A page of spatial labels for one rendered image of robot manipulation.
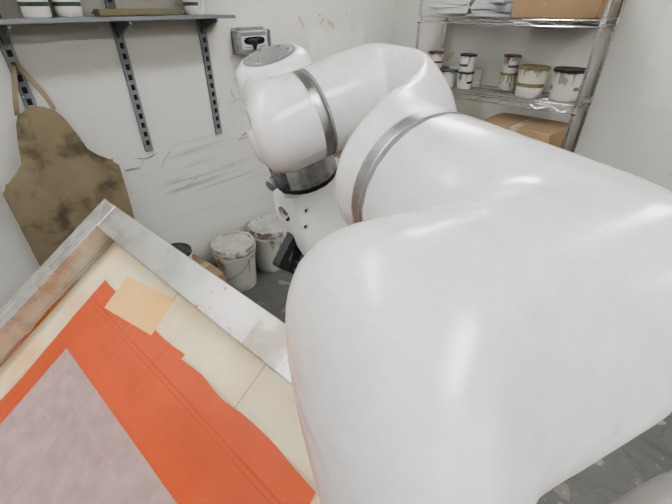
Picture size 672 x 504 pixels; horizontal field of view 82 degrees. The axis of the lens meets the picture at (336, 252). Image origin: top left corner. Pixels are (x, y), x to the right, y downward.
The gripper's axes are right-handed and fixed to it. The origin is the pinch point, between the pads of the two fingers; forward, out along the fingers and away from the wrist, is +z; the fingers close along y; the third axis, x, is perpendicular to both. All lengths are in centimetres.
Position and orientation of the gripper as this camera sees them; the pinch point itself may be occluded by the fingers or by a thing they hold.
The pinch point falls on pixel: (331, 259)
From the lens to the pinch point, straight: 56.1
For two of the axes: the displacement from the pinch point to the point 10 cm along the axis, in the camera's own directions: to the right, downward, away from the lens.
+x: -7.5, -3.6, 5.6
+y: 6.4, -6.3, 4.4
